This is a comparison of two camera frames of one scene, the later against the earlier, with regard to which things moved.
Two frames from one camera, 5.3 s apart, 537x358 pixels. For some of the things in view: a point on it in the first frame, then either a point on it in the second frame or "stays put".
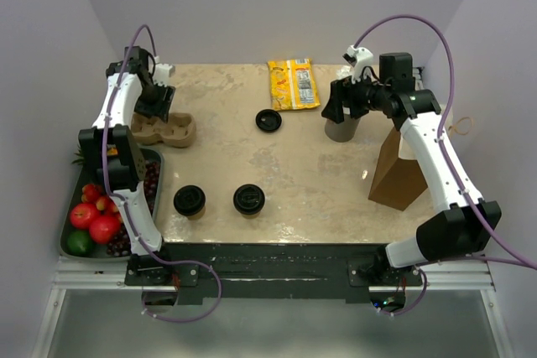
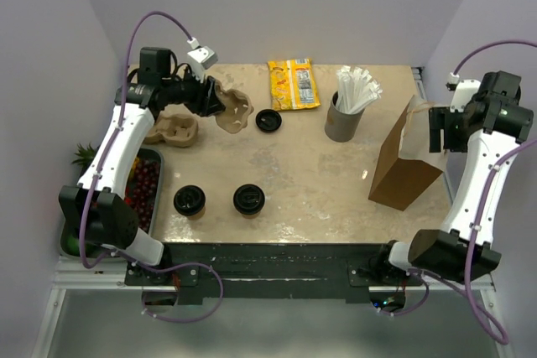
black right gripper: x=344 y=93 -> x=442 y=118
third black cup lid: x=268 y=120 stays put
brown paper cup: x=198 y=215 stays put
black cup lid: x=248 y=198 stays put
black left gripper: x=161 y=107 -> x=206 y=95
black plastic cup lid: x=190 y=199 stays put
